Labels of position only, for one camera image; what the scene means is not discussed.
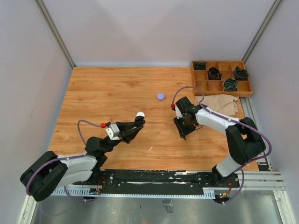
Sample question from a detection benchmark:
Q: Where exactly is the rolled black tie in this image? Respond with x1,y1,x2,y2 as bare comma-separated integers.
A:
233,66,249,81
207,67,222,80

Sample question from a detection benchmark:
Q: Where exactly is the wooden compartment tray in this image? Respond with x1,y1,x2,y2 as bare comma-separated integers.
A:
190,60,253,97

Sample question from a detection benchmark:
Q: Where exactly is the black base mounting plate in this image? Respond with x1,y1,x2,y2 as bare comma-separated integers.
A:
73,169,240,196

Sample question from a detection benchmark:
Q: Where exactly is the beige folded cloth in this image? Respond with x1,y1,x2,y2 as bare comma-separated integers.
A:
201,94,239,117

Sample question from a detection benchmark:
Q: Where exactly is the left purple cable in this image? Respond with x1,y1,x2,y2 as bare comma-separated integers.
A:
25,119,108,203

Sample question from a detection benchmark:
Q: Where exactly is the rolled black tie right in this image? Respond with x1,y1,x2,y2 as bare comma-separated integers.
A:
233,66,249,81

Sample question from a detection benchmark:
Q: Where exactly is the rolled black tie centre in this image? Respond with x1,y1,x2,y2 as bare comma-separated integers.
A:
207,67,222,80

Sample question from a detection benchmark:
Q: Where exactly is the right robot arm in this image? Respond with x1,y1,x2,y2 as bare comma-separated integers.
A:
171,97,266,187

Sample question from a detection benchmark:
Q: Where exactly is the black earbud charging case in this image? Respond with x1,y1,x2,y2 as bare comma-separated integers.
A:
135,116,145,127

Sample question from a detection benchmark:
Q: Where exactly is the purple earbud charging case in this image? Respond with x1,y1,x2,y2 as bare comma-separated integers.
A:
157,93,165,101

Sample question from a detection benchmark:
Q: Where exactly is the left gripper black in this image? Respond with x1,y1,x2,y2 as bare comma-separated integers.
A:
102,121,144,154

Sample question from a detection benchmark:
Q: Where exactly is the white earbud charging case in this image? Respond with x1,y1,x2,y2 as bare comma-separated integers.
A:
136,112,145,118

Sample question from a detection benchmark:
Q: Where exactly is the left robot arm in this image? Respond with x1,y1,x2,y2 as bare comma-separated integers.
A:
20,116,145,202

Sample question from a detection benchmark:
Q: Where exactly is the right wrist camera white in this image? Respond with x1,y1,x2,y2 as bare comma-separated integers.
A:
175,104,184,119

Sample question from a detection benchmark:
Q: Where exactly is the rolled blue patterned tie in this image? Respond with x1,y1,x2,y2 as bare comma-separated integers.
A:
223,78,238,91

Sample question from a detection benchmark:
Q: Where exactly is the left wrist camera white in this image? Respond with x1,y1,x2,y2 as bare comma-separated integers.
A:
106,123,120,140

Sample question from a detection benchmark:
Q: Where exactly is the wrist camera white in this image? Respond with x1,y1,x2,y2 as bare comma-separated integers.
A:
175,104,184,119
106,123,120,140

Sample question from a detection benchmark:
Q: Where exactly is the rolled dark tie top-left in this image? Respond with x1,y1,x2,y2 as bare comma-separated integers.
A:
193,61,207,70

